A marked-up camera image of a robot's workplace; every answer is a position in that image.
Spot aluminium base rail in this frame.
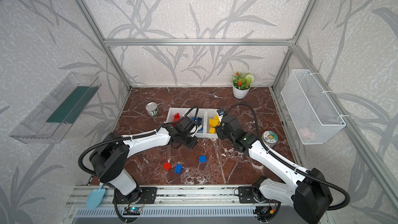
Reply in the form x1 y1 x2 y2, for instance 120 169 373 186
65 185 277 207

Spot white sorting bin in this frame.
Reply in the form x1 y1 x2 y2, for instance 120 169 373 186
204 108 222 139
188 108 206 138
165 107 189 123

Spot red lego brick top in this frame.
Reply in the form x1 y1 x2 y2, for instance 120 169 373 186
173 113 180 125

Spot light blue plastic scoop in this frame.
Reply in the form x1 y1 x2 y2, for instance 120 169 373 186
86 183 106 209

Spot potted plant white pot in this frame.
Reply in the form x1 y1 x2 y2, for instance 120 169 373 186
231 72 255 100

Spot silver tin can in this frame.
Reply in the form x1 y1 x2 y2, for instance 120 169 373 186
146 102 159 117

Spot white wire mesh basket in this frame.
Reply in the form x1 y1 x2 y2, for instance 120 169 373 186
281 69 346 145

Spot circuit board right wires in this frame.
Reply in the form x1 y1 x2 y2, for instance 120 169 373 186
253 205 277 217

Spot white right sorting bin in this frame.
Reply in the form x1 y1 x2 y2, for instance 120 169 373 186
204 108 222 139

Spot red lego brick bottom left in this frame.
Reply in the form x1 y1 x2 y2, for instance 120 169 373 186
163 162 172 171

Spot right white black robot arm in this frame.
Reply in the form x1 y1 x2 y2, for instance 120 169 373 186
216 109 350 224

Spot white middle sorting bin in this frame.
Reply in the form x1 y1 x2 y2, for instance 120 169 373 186
188 108 206 138

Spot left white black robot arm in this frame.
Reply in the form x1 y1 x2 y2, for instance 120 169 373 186
78 116 202 196

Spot white left sorting bin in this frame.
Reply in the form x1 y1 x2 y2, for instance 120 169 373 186
165 107 189 123

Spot clear plastic wall shelf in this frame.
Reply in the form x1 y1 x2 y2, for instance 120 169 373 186
9 72 102 144

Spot green circuit board left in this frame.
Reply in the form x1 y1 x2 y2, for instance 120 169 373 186
122 206 143 216

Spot red lego brick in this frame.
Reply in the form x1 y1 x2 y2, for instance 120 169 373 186
163 162 172 171
173 113 180 125

